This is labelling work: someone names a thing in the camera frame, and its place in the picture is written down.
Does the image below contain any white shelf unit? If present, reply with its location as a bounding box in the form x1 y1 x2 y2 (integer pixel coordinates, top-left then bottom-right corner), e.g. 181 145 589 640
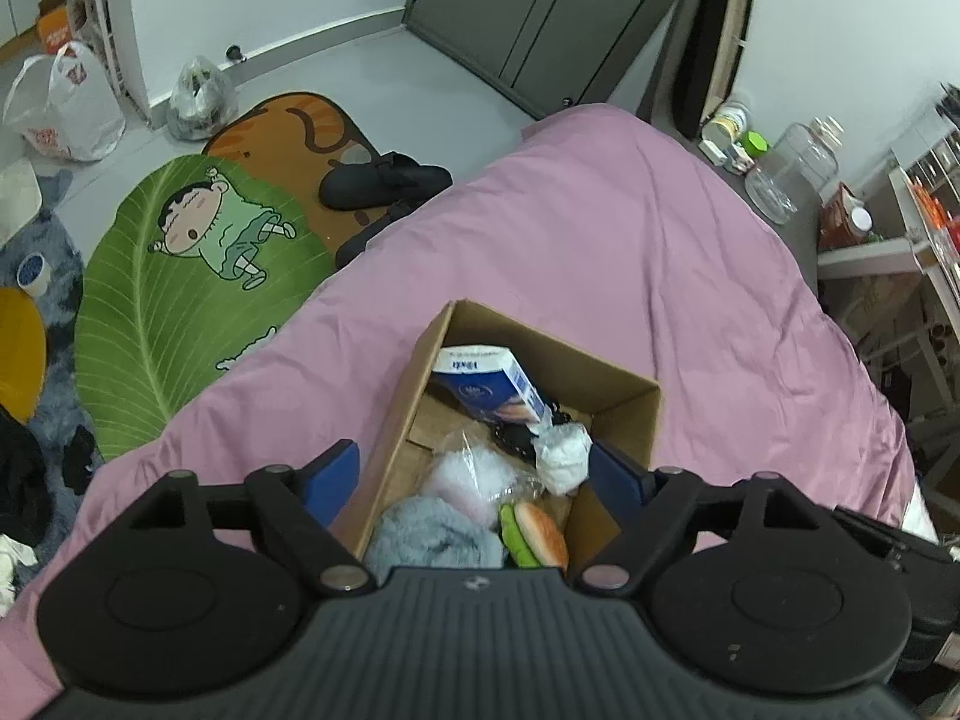
817 100 960 422

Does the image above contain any brown cardboard box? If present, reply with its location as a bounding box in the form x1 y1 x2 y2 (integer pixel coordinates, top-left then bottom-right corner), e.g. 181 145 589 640
330 300 665 580

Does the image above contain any clear plastic bag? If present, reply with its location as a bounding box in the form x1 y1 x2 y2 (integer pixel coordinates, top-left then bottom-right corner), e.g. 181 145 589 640
528 421 594 497

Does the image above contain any black stitched cloth patch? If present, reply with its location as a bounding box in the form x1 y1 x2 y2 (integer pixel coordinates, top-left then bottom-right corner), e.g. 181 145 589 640
490 400 572 460

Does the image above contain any black clothing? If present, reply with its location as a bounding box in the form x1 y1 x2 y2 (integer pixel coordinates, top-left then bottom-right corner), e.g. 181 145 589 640
0 404 50 549

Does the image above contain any burger plush toy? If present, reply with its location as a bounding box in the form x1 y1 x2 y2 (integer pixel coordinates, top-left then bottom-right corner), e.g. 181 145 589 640
498 500 572 572

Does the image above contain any pink fluffy plush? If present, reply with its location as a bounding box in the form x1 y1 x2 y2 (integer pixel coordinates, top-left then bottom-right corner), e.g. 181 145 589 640
423 445 527 527

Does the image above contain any blue and white carton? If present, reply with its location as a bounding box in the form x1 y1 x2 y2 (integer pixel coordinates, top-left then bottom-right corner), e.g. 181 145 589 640
428 344 553 425

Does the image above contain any black wooden board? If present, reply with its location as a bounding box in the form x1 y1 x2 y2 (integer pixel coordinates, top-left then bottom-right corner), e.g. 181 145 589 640
645 0 759 140

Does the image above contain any pink bed sheet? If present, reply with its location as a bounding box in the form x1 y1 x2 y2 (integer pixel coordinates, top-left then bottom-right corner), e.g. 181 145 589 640
0 101 920 720

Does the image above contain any clear bag with dark contents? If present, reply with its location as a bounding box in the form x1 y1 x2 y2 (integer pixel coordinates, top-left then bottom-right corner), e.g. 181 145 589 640
166 55 240 143

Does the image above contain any clear glass jar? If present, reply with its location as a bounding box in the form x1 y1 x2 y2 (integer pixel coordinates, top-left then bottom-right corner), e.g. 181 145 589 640
744 117 840 225

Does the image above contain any orange cat rug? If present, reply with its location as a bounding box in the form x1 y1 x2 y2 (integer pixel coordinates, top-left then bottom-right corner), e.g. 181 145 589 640
202 91 399 272

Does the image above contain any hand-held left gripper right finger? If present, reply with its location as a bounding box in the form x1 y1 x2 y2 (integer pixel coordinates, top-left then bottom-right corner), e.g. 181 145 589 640
573 440 832 593

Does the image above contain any green leaf cartoon rug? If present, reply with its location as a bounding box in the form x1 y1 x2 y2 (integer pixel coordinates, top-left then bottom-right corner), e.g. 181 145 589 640
74 153 339 463

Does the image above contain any grey bedside table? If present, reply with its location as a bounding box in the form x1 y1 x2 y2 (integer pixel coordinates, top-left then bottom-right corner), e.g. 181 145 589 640
697 135 823 295

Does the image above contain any white tape roll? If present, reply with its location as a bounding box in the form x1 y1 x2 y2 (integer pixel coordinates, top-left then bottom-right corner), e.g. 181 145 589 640
16 253 50 298

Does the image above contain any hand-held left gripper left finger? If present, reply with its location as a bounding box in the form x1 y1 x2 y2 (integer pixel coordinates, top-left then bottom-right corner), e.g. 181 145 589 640
120 440 380 598

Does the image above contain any black slipper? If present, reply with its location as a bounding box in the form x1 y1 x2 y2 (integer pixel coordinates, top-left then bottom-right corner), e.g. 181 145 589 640
318 151 455 212
333 202 422 268

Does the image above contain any orange cardboard box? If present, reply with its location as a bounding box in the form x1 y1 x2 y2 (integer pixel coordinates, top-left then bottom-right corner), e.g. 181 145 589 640
33 3 77 54

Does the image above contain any yellow round cushion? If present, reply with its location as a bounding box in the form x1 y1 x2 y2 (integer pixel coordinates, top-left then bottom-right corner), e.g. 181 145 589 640
0 286 48 425

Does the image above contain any grey fluffy plush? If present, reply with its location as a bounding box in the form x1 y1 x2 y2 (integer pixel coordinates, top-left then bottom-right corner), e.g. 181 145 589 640
363 496 508 572

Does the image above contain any white plastic tub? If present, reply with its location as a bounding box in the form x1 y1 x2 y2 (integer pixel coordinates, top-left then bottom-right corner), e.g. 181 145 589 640
700 100 752 159

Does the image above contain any grey wardrobe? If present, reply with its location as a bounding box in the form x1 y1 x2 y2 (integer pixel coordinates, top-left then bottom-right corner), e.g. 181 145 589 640
405 0 703 122

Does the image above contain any white plastic shopping bag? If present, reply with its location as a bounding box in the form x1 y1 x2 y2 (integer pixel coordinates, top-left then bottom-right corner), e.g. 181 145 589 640
1 39 128 163

